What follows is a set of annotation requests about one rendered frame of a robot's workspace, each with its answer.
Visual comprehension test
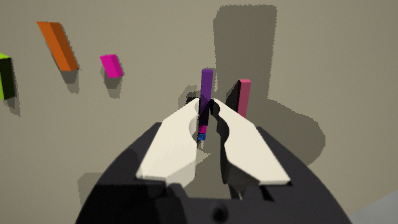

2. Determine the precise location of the small blue cube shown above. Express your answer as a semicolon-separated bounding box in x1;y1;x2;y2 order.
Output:
198;133;206;140

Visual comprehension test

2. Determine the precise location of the pink rod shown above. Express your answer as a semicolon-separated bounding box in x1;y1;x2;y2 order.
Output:
235;79;251;118

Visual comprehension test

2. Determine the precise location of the orange rod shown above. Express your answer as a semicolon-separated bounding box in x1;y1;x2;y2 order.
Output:
37;21;79;71

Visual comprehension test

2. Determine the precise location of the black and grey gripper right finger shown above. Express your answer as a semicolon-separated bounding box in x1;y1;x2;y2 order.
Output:
210;98;352;224

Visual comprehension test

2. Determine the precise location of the purple rod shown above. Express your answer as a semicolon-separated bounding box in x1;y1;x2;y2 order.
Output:
199;69;213;126

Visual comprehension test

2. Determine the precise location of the lime green rod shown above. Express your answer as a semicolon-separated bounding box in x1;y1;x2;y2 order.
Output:
0;53;15;100

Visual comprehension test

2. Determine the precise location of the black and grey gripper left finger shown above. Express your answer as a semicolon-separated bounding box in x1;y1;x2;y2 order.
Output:
75;97;201;224

